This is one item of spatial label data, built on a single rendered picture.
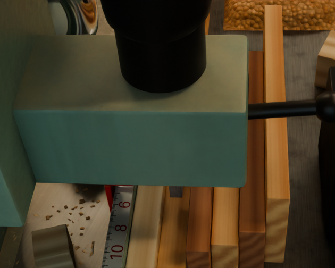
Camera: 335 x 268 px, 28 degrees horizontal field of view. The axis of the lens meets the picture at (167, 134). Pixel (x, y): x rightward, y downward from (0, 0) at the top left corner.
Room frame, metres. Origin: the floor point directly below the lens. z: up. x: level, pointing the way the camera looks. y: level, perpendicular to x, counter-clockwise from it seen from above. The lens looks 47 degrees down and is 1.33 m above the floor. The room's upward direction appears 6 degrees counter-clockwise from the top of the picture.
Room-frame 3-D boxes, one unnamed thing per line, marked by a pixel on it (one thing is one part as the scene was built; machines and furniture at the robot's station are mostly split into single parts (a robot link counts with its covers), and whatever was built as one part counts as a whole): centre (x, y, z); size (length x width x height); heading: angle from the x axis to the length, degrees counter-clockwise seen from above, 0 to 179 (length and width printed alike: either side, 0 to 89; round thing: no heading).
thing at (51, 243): (0.35, 0.12, 0.82); 0.03 x 0.03 x 0.03; 8
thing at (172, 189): (0.30, 0.00, 0.97); 0.01 x 0.01 x 0.05; 80
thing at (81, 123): (0.30, 0.02, 1.03); 0.14 x 0.07 x 0.09; 80
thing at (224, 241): (0.34, -0.05, 0.92); 0.19 x 0.02 x 0.05; 170
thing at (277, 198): (0.37, -0.09, 0.94); 0.21 x 0.01 x 0.08; 170
